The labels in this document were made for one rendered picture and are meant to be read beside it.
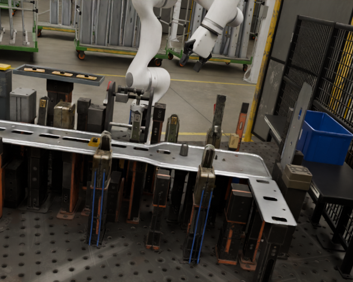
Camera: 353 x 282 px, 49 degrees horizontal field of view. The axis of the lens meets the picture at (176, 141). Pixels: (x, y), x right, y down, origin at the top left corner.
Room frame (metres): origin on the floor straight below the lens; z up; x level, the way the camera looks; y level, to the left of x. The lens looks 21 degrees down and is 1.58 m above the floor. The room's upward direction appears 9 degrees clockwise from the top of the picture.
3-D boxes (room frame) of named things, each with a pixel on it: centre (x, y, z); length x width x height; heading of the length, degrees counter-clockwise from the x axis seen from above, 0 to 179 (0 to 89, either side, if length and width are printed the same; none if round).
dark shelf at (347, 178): (1.59, -0.58, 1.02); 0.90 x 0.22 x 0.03; 3
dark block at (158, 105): (1.57, 0.09, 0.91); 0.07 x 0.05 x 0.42; 3
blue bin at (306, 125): (1.58, -0.58, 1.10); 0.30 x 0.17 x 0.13; 4
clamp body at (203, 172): (1.16, -0.11, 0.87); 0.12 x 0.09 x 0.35; 3
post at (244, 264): (1.18, -0.33, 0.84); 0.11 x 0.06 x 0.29; 3
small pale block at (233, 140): (1.50, -0.23, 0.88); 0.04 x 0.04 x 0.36; 3
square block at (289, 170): (1.26, -0.44, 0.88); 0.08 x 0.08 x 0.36; 3
